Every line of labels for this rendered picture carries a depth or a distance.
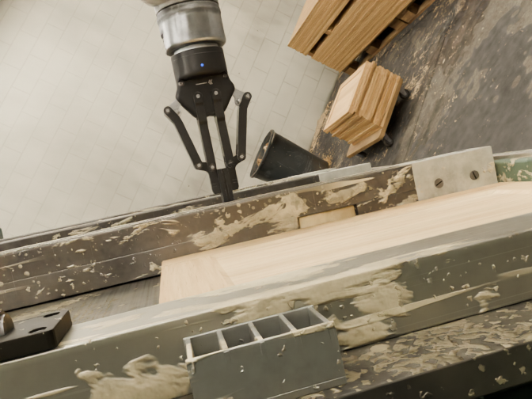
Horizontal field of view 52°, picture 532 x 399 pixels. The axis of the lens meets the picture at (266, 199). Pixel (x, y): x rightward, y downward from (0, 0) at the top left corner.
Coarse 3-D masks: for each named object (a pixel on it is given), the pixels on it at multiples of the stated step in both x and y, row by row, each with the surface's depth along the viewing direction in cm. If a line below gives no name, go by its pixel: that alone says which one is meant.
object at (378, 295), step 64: (384, 256) 32; (448, 256) 30; (512, 256) 31; (128, 320) 30; (192, 320) 28; (384, 320) 30; (448, 320) 30; (0, 384) 26; (64, 384) 27; (128, 384) 27
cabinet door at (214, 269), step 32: (480, 192) 71; (512, 192) 66; (320, 224) 73; (352, 224) 67; (384, 224) 62; (416, 224) 57; (448, 224) 53; (480, 224) 50; (192, 256) 67; (224, 256) 63; (256, 256) 58; (288, 256) 54; (320, 256) 50; (160, 288) 50; (192, 288) 46
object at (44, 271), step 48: (288, 192) 72; (336, 192) 74; (384, 192) 75; (432, 192) 76; (96, 240) 68; (144, 240) 69; (192, 240) 70; (240, 240) 71; (0, 288) 66; (48, 288) 67; (96, 288) 68
